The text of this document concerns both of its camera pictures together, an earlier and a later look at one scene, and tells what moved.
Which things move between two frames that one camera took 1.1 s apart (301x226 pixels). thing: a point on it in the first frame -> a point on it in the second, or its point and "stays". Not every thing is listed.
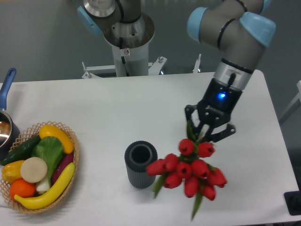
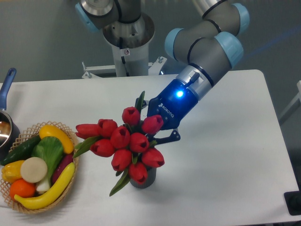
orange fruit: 22,188 stays
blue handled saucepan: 9,133 stays
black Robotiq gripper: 215,108 -> 171,105
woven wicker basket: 29,133 stays
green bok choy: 51,149 stays
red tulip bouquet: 192,170 -> 131,149
